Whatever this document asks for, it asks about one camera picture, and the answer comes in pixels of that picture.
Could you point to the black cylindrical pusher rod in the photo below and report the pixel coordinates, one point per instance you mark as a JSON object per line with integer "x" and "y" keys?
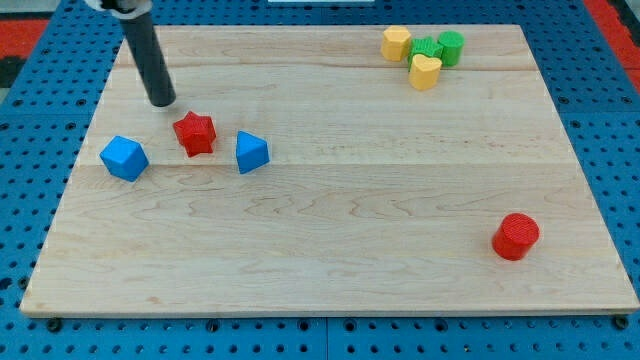
{"x": 148, "y": 57}

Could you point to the grey rod mount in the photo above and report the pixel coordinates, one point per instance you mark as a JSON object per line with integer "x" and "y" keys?
{"x": 121, "y": 9}

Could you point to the red star block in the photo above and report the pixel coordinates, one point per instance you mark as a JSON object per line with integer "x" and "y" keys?
{"x": 196, "y": 133}

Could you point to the blue triangle block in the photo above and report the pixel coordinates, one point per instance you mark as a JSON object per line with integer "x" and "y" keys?
{"x": 251, "y": 152}

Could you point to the green star block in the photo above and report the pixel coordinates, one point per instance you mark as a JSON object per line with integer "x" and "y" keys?
{"x": 426, "y": 46}

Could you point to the blue cube block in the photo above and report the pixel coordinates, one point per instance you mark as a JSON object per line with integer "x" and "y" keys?
{"x": 124, "y": 158}

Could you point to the light wooden board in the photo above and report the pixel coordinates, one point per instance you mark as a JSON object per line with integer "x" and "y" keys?
{"x": 379, "y": 200}

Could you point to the yellow hexagon block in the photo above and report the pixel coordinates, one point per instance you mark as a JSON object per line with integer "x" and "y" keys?
{"x": 395, "y": 43}

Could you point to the yellow heart block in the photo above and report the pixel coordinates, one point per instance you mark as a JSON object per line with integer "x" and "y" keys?
{"x": 424, "y": 72}

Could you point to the green cylinder block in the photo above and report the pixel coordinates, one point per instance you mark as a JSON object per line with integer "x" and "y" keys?
{"x": 452, "y": 43}

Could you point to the red cylinder block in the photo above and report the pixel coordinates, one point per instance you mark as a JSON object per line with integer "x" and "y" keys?
{"x": 515, "y": 236}

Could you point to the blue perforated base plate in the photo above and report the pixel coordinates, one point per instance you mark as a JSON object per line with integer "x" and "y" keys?
{"x": 49, "y": 107}

